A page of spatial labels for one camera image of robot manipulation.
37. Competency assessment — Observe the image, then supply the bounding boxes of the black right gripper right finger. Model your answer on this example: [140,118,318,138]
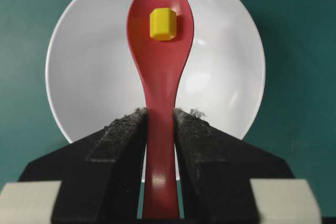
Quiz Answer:
[173,109,294,223]

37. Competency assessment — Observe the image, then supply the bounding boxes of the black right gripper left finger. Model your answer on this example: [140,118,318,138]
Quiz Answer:
[19,108,147,223]

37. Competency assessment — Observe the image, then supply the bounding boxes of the red plastic spoon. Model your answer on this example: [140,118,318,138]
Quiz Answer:
[127,0,194,220]

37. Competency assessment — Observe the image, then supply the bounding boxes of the yellow hexagonal prism block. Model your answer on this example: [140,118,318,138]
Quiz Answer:
[150,7,177,41]

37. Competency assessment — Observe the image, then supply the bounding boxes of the white ceramic bowl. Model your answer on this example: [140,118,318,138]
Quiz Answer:
[45,0,266,142]

